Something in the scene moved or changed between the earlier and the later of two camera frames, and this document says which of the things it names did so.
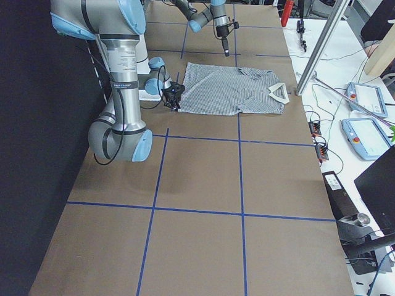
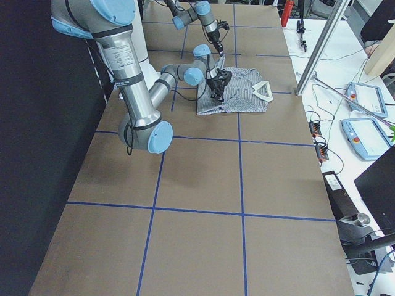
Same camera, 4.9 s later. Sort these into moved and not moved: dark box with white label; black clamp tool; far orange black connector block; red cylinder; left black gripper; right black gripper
Moved: right black gripper; left black gripper
Not moved: far orange black connector block; dark box with white label; red cylinder; black clamp tool
